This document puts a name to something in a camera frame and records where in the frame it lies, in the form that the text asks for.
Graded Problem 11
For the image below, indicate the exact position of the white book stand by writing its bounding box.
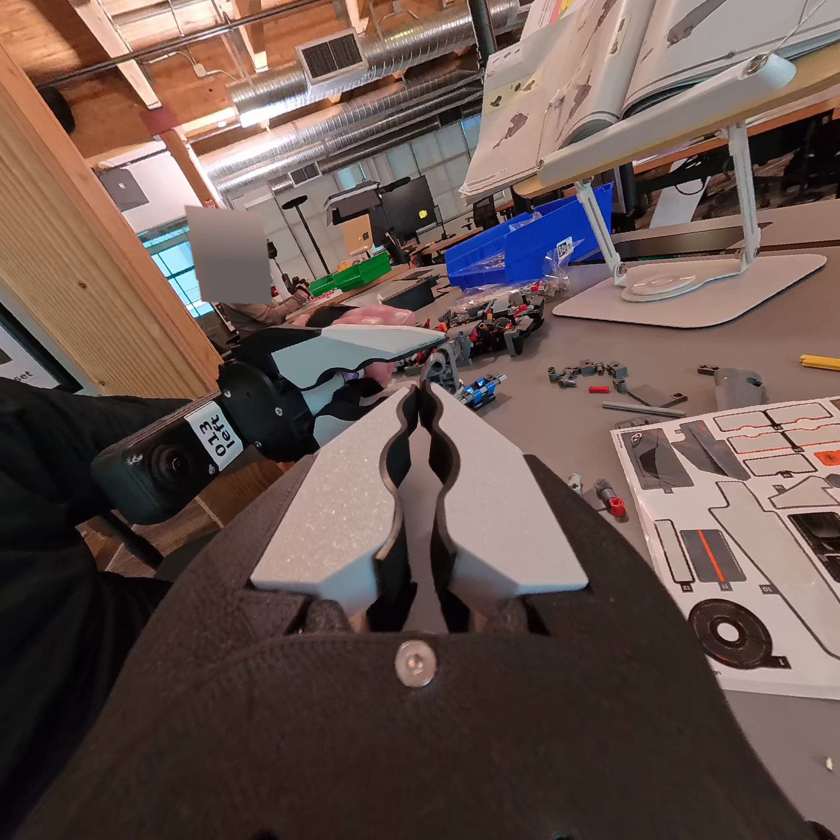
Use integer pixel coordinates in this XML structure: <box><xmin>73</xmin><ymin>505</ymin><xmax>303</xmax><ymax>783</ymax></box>
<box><xmin>512</xmin><ymin>51</ymin><xmax>829</xmax><ymax>330</ymax></box>

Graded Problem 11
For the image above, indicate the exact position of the blue lego engine block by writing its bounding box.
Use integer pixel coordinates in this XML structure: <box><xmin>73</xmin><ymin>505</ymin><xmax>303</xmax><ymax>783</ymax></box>
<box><xmin>458</xmin><ymin>372</ymin><xmax>509</xmax><ymax>410</ymax></box>

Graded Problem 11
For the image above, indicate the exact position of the blue plastic bin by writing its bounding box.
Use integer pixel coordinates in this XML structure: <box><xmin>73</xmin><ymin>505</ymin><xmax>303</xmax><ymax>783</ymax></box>
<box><xmin>504</xmin><ymin>182</ymin><xmax>616</xmax><ymax>284</ymax></box>
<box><xmin>445</xmin><ymin>210</ymin><xmax>540</xmax><ymax>293</ymax></box>

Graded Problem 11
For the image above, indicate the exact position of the group of grey lego connectors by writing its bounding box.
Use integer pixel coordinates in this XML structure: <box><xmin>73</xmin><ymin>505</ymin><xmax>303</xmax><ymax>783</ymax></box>
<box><xmin>546</xmin><ymin>359</ymin><xmax>629</xmax><ymax>386</ymax></box>

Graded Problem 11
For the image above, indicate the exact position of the cardboard box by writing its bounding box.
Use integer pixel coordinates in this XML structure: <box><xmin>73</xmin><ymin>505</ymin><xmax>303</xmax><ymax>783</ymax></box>
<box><xmin>341</xmin><ymin>214</ymin><xmax>376</xmax><ymax>258</ymax></box>

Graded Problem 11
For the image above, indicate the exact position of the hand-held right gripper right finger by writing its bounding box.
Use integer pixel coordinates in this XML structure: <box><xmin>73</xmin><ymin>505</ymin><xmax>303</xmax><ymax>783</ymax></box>
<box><xmin>422</xmin><ymin>382</ymin><xmax>590</xmax><ymax>621</ymax></box>

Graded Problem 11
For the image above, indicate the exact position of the dark grey flat lego panel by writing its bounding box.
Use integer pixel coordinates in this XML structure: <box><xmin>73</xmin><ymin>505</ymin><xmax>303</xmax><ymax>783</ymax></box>
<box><xmin>625</xmin><ymin>383</ymin><xmax>690</xmax><ymax>408</ymax></box>

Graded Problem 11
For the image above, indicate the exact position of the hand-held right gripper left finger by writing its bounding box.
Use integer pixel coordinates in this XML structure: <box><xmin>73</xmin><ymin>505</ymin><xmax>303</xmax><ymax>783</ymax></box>
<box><xmin>248</xmin><ymin>385</ymin><xmax>422</xmax><ymax>623</ymax></box>

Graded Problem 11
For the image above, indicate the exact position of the ceiling vent grille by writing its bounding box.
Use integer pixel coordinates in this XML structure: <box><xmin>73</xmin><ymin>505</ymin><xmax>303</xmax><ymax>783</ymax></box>
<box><xmin>294</xmin><ymin>29</ymin><xmax>370</xmax><ymax>85</ymax></box>

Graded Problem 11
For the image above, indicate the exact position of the black computer monitor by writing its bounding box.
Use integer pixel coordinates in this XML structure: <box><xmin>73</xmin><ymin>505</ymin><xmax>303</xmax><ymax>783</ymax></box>
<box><xmin>379</xmin><ymin>175</ymin><xmax>438</xmax><ymax>244</ymax></box>

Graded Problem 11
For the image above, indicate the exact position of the silver ventilation duct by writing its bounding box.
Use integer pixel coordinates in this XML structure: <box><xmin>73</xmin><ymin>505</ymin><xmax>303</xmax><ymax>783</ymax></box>
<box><xmin>228</xmin><ymin>0</ymin><xmax>526</xmax><ymax>130</ymax></box>
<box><xmin>197</xmin><ymin>84</ymin><xmax>490</xmax><ymax>199</ymax></box>

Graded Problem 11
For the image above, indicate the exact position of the lego sticker sheet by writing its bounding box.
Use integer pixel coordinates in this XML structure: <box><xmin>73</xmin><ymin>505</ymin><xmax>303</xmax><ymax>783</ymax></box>
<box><xmin>609</xmin><ymin>395</ymin><xmax>840</xmax><ymax>701</ymax></box>

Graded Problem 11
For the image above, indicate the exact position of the wooden post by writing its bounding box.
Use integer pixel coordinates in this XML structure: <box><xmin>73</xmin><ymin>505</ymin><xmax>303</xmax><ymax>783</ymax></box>
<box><xmin>0</xmin><ymin>45</ymin><xmax>225</xmax><ymax>403</ymax></box>

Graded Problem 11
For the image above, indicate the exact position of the framed wall sign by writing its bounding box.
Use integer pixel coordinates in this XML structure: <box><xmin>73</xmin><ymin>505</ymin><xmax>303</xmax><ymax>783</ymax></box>
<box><xmin>0</xmin><ymin>301</ymin><xmax>85</xmax><ymax>396</ymax></box>

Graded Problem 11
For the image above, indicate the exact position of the grey pointed lego panel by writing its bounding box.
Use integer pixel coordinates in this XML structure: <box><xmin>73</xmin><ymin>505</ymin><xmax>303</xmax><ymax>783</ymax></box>
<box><xmin>419</xmin><ymin>346</ymin><xmax>475</xmax><ymax>397</ymax></box>

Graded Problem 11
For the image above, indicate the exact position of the black floor lamp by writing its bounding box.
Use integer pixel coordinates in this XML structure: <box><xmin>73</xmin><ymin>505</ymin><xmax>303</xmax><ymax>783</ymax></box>
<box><xmin>281</xmin><ymin>194</ymin><xmax>333</xmax><ymax>278</ymax></box>

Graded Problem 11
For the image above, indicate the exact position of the black wall box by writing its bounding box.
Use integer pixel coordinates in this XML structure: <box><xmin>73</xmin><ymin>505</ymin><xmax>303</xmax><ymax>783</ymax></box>
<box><xmin>97</xmin><ymin>167</ymin><xmax>150</xmax><ymax>213</ymax></box>

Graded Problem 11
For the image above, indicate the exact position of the lego instruction booklet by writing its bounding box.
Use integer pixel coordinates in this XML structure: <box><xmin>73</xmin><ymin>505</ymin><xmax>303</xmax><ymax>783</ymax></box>
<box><xmin>458</xmin><ymin>0</ymin><xmax>840</xmax><ymax>199</ymax></box>

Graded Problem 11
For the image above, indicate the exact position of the partly built lego car chassis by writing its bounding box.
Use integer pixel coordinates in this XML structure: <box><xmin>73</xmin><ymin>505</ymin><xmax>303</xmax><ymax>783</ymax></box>
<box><xmin>420</xmin><ymin>294</ymin><xmax>547</xmax><ymax>361</ymax></box>

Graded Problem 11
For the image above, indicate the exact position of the person's left forearm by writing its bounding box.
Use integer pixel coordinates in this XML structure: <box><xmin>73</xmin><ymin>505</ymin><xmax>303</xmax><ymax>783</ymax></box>
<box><xmin>0</xmin><ymin>377</ymin><xmax>227</xmax><ymax>526</ymax></box>

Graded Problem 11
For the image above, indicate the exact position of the person's left hand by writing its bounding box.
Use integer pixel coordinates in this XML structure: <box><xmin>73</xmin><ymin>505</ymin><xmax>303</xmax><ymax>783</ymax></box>
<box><xmin>340</xmin><ymin>303</ymin><xmax>420</xmax><ymax>393</ymax></box>

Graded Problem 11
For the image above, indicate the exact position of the grey cylindrical lego panel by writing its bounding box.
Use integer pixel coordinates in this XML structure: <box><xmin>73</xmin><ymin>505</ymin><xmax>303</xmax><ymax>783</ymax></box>
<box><xmin>713</xmin><ymin>367</ymin><xmax>769</xmax><ymax>412</ymax></box>

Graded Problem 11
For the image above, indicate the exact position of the long grey lego axle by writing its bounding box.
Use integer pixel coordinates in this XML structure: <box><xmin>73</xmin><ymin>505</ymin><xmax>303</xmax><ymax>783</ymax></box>
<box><xmin>601</xmin><ymin>401</ymin><xmax>688</xmax><ymax>420</ymax></box>

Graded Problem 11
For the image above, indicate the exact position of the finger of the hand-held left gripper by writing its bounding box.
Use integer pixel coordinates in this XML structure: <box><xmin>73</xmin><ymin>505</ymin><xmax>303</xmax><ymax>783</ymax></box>
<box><xmin>271</xmin><ymin>324</ymin><xmax>448</xmax><ymax>396</ymax></box>
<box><xmin>304</xmin><ymin>371</ymin><xmax>396</xmax><ymax>454</ymax></box>

